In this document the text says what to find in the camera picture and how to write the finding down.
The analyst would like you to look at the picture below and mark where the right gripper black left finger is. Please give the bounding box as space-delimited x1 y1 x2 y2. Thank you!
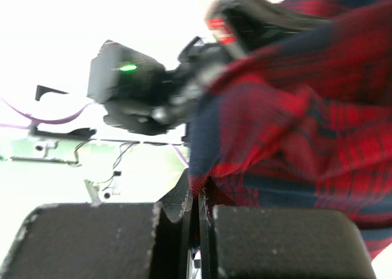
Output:
1 203 161 278

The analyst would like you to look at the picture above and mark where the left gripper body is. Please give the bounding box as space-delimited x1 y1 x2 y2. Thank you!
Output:
87 37 232 136

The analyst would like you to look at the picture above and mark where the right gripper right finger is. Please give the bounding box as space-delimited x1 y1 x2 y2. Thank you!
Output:
213 206 375 278

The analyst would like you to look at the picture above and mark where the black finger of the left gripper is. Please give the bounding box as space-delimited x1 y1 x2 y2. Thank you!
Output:
205 0 328 59

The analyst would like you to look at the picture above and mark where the red plaid skirt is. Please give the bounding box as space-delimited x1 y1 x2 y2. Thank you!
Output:
189 0 391 258

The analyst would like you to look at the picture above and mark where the aluminium mounting rail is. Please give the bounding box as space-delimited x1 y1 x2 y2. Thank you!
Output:
1 127 97 168

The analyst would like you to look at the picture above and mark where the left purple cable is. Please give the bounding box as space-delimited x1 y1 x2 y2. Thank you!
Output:
0 97 96 130

